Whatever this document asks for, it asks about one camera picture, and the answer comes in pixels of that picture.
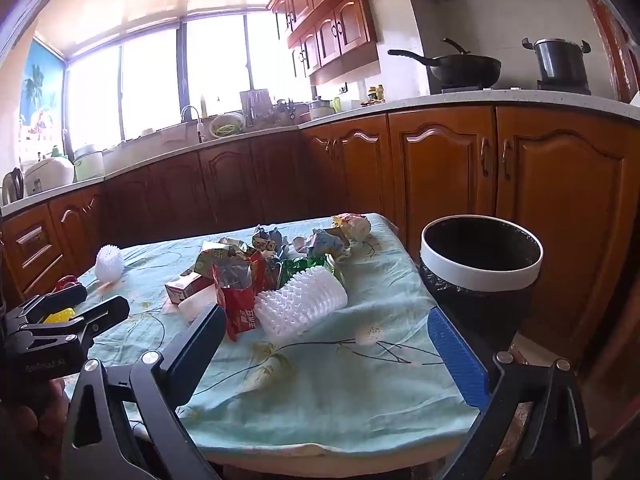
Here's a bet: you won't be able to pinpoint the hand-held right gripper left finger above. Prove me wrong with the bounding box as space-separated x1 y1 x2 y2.
60 304 228 480

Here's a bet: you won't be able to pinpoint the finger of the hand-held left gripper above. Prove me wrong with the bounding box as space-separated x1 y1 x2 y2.
67 295 131 356
4 284 88 328

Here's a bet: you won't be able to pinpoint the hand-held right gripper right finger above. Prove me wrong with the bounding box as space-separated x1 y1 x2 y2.
427 306 593 480

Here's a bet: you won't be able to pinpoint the white paper packet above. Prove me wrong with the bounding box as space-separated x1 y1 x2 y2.
177 295 221 324

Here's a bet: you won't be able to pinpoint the red snack packet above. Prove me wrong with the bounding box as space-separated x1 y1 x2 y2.
212 255 272 343

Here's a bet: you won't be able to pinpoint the small red white carton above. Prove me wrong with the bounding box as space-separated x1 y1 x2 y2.
164 272 216 307

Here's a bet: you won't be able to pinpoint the black white-rimmed bin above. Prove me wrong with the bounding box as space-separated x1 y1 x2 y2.
417 215 544 356

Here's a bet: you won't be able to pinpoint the green snack packet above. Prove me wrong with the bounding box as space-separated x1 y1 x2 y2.
192 240 251 278

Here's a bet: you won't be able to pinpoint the white foam fruit net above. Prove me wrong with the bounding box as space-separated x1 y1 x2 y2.
254 266 349 345

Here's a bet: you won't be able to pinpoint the grey wrapper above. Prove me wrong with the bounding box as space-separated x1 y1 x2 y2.
251 225 291 261

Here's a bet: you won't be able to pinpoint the green foil wrapper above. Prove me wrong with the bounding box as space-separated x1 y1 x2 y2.
277 254 346 286

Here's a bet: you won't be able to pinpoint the colourful wrapper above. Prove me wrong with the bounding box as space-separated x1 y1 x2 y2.
292 227 353 262

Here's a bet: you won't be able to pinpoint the person's left hand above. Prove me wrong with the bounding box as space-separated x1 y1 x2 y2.
0 379 68 480

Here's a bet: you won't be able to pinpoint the white spiky ball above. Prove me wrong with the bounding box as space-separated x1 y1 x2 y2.
95 245 126 281

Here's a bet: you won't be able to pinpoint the green floral tablecloth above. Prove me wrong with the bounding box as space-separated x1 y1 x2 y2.
65 212 481 461

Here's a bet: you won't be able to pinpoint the steel kettle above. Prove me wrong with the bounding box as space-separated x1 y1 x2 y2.
1 167 26 206

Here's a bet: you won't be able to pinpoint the white rice cooker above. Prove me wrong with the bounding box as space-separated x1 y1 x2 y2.
22 155 76 196

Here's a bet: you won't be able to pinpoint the pale green lidded pot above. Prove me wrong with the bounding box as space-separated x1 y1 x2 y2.
72 144 106 182

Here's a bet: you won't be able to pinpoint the red white plastic bag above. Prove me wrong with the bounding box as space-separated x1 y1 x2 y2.
331 213 372 241

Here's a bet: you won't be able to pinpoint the metal faucet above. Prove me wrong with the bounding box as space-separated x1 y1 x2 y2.
180 105 207 143

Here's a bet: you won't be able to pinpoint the wooden lower cabinets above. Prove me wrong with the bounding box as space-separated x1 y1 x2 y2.
0 102 640 361

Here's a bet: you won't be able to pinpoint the wooden cabinets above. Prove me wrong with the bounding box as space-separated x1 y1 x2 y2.
0 102 640 361
267 0 388 86

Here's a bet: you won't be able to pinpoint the green vegetable basin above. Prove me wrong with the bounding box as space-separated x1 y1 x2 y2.
209 112 247 140

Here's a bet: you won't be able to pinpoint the kitchen window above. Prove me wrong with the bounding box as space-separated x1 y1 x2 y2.
65 10 311 151

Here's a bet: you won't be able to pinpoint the utensil holder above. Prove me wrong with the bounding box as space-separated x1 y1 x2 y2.
239 87 273 126

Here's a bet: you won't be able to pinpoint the speckled kitchen countertop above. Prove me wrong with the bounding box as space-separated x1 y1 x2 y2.
0 87 640 218

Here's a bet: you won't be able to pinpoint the steel lidded pot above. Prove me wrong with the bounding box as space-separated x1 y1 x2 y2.
307 96 335 121

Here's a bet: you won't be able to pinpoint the gas stove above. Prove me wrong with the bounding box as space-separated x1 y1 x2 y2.
440 77 593 96

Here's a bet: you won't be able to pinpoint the black wok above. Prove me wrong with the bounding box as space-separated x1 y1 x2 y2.
387 37 502 88

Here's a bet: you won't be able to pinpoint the dark cooking pot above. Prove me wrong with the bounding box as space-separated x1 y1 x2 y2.
522 37 592 83

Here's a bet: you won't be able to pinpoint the wooden upper cabinets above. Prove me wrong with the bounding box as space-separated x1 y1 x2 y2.
267 0 388 86

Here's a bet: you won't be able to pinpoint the wall poster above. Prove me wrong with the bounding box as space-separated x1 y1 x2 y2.
19 37 66 161

